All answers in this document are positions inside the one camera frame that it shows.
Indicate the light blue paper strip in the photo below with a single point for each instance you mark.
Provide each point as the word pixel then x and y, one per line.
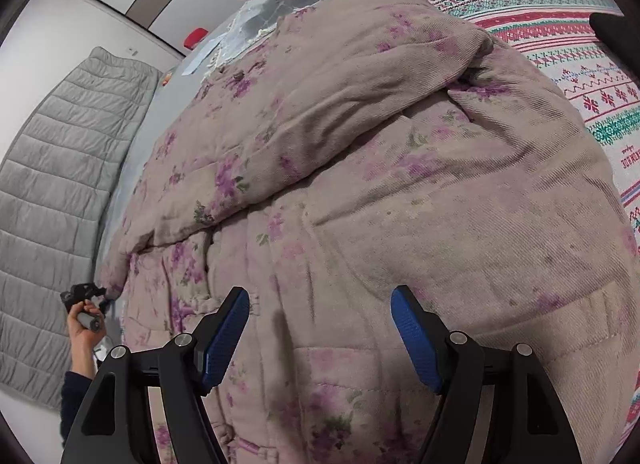
pixel 200 58

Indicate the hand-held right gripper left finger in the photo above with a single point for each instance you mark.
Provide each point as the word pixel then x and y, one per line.
pixel 227 329

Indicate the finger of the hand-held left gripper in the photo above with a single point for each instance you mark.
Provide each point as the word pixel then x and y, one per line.
pixel 109 292

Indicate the grey quilted mat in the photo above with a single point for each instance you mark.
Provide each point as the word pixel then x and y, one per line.
pixel 65 194

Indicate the black object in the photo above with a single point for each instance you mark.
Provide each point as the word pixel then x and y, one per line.
pixel 617 27

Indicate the person's left forearm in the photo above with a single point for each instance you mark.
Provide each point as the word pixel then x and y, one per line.
pixel 75 404

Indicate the floral padded jacket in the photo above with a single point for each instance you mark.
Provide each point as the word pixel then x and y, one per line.
pixel 360 169

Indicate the red object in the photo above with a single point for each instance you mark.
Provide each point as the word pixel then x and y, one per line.
pixel 195 38

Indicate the grey fringed cloth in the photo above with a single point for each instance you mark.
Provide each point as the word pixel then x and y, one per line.
pixel 245 27

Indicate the person's left hand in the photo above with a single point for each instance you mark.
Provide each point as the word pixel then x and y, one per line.
pixel 82 336

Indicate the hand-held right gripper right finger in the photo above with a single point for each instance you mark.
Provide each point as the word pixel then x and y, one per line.
pixel 412 331

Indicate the red green patterned blanket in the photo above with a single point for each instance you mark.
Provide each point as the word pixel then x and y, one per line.
pixel 565 19

